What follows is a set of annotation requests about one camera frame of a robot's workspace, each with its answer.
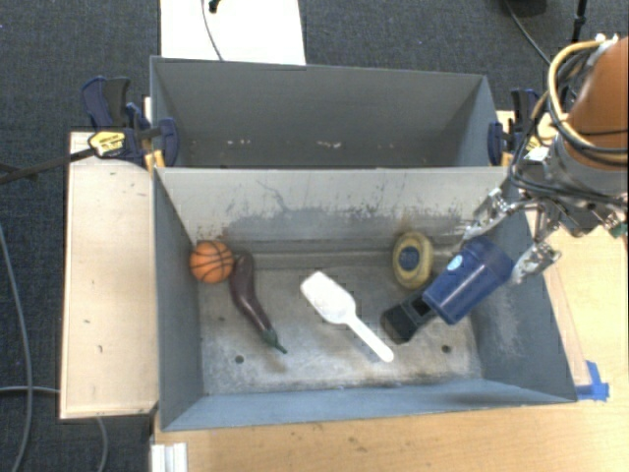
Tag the pale wood board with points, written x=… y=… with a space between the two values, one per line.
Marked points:
x=110 y=283

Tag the small orange basketball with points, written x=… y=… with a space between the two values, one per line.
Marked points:
x=211 y=262

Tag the purple toy eggplant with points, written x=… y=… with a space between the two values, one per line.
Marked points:
x=248 y=293

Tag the grey metal bin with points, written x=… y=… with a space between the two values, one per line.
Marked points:
x=344 y=322

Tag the white plastic scoop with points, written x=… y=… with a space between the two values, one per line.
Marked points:
x=329 y=298

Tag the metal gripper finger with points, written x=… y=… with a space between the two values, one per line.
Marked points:
x=538 y=258
x=489 y=212

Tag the yellow and blue round disc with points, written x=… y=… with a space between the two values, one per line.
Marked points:
x=412 y=259

